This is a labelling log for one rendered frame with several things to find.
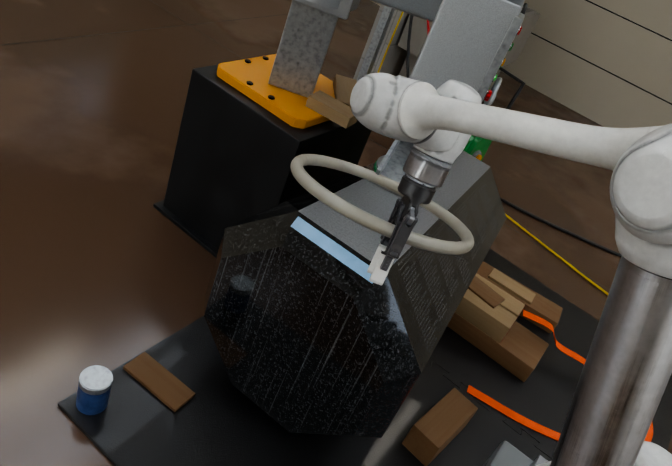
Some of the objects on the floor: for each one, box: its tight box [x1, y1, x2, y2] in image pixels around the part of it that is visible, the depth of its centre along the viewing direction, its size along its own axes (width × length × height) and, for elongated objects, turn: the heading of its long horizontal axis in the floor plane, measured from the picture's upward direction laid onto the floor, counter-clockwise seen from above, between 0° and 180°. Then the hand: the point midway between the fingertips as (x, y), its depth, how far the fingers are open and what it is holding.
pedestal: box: [153, 65, 371, 257], centre depth 289 cm, size 66×66×74 cm
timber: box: [402, 388, 478, 466], centre depth 235 cm, size 30×12×12 cm, turn 113°
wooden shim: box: [123, 352, 196, 412], centre depth 216 cm, size 25×10×2 cm, turn 33°
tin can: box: [76, 365, 113, 415], centre depth 198 cm, size 10×10×13 cm
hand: (380, 265), depth 133 cm, fingers open, 4 cm apart
